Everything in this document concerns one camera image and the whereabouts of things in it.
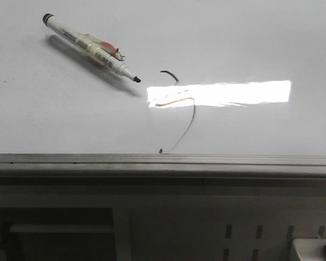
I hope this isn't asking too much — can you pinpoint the white whiteboard marker with tape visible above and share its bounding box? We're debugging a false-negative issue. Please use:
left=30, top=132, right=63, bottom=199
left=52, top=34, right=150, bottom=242
left=42, top=13, right=141, bottom=83

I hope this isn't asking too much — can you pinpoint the white perforated metal panel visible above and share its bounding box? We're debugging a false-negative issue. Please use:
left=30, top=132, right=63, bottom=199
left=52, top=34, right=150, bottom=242
left=0, top=185, right=326, bottom=260

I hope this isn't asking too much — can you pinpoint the white box with blue item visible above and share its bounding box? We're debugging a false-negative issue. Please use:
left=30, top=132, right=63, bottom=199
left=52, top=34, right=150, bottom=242
left=289, top=238, right=326, bottom=261

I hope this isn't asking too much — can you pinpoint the white whiteboard with aluminium frame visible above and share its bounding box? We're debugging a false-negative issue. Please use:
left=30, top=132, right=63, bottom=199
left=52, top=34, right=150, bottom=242
left=0, top=1, right=326, bottom=179

